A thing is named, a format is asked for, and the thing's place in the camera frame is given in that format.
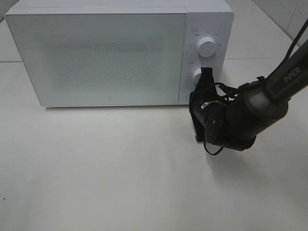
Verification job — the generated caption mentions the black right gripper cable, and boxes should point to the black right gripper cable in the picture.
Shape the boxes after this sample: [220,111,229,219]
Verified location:
[203,14,308,156]

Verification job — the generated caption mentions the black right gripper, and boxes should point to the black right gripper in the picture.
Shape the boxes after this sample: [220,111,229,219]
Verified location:
[189,67,226,142]

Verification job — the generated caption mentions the white microwave knob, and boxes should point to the white microwave knob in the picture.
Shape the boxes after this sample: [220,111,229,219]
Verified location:
[192,68,202,85]
[196,35,217,57]

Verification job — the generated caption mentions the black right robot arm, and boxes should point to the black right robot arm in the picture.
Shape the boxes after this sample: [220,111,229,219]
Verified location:
[189,42,308,155]

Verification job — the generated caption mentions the white microwave oven body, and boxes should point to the white microwave oven body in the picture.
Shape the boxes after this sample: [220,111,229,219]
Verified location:
[4,0,234,107]

